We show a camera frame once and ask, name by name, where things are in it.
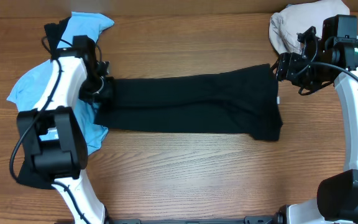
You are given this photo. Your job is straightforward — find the black t-shirt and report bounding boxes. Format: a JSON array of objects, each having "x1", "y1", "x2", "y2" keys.
[{"x1": 94, "y1": 64, "x2": 283, "y2": 141}]

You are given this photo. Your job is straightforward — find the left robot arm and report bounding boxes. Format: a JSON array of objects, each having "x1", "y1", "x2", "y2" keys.
[{"x1": 9, "y1": 35, "x2": 116, "y2": 224}]

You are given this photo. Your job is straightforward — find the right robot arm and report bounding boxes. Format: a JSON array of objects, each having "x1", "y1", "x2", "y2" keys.
[{"x1": 270, "y1": 14, "x2": 358, "y2": 224}]

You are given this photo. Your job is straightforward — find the folded beige trousers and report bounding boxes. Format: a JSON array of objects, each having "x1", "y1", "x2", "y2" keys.
[{"x1": 268, "y1": 0, "x2": 350, "y2": 54}]

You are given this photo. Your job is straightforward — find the light blue shirt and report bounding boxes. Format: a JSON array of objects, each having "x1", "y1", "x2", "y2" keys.
[{"x1": 7, "y1": 12, "x2": 114, "y2": 154}]

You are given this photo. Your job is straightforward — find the black garment under pile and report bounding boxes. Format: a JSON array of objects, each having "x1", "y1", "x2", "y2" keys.
[{"x1": 17, "y1": 17, "x2": 71, "y2": 190}]

